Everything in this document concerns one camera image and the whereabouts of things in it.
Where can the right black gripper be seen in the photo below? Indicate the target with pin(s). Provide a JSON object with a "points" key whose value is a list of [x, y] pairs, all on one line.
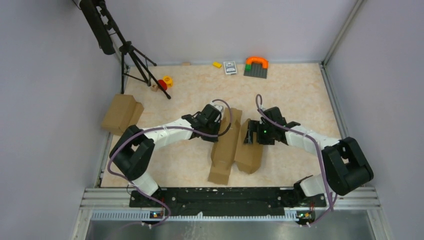
{"points": [[255, 126]]}

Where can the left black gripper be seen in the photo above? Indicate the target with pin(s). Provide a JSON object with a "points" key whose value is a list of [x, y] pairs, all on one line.
{"points": [[211, 138]]}

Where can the brown cardboard box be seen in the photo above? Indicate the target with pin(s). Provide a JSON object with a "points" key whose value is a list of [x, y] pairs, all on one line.
{"points": [[230, 149], [124, 111]]}

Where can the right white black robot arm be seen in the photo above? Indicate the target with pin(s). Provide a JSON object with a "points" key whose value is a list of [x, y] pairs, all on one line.
{"points": [[344, 166]]}

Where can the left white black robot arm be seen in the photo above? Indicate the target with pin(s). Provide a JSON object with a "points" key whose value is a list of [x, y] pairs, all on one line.
{"points": [[134, 149]]}

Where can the playing card deck box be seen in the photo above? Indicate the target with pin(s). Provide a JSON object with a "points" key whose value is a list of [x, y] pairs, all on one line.
{"points": [[230, 68]]}

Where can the folded brown cardboard box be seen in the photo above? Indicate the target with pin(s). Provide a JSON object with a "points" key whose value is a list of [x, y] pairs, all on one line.
{"points": [[124, 111]]}

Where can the grey building baseplate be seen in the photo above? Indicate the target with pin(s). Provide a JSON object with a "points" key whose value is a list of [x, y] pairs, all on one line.
{"points": [[256, 71]]}

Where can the green small block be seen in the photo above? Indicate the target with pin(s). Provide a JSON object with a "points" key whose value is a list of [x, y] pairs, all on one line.
{"points": [[247, 67]]}

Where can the orange arch block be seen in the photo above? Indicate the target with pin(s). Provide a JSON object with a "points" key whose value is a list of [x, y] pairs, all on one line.
{"points": [[257, 60]]}

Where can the yellow small block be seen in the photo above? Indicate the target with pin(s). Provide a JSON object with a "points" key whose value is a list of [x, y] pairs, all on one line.
{"points": [[217, 64]]}

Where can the yellow round toy disc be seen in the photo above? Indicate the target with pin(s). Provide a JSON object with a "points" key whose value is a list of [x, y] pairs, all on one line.
{"points": [[168, 81]]}

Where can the red round toy disc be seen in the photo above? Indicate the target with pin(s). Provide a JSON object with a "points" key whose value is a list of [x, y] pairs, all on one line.
{"points": [[163, 84]]}

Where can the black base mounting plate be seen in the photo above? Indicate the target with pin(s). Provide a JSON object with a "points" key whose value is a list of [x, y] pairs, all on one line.
{"points": [[227, 201]]}

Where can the small wooden cube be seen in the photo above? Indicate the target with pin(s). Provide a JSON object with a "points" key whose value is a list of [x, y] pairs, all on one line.
{"points": [[154, 88]]}

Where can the aluminium frame rail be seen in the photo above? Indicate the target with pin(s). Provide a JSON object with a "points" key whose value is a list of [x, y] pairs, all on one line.
{"points": [[112, 204]]}

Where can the black camera tripod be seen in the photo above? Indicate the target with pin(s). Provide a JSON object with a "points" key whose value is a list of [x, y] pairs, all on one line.
{"points": [[111, 40]]}

